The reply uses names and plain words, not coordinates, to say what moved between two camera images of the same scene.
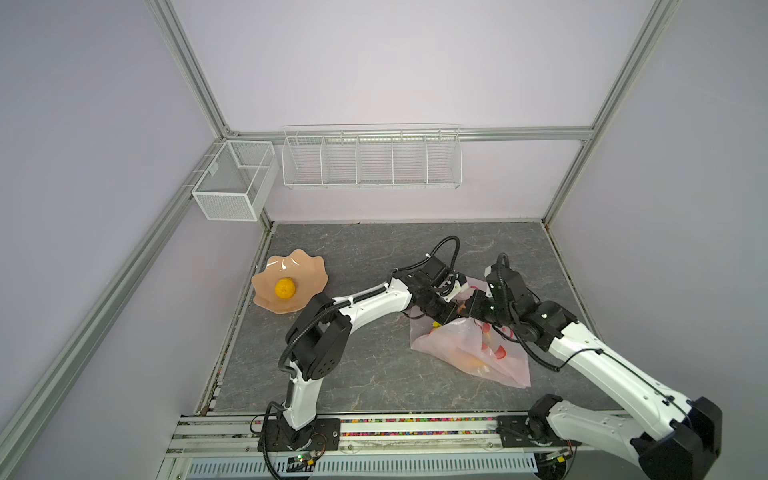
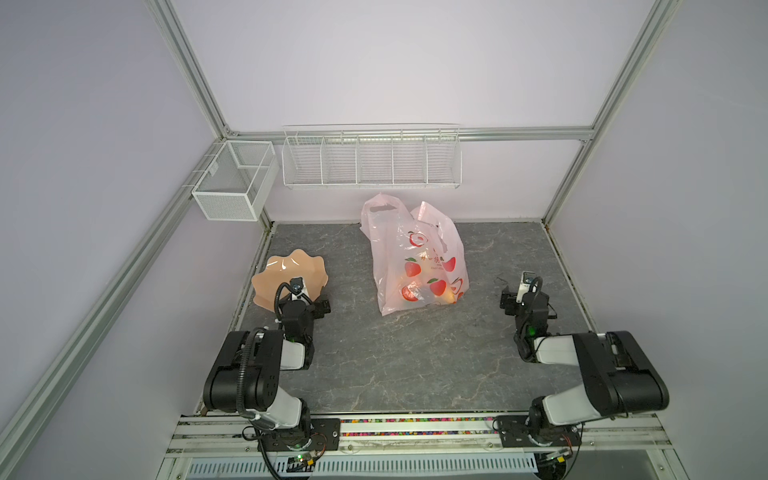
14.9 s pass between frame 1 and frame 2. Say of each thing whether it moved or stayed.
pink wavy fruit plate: stayed
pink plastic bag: moved
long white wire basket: stayed
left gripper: moved
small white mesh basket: stayed
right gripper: moved
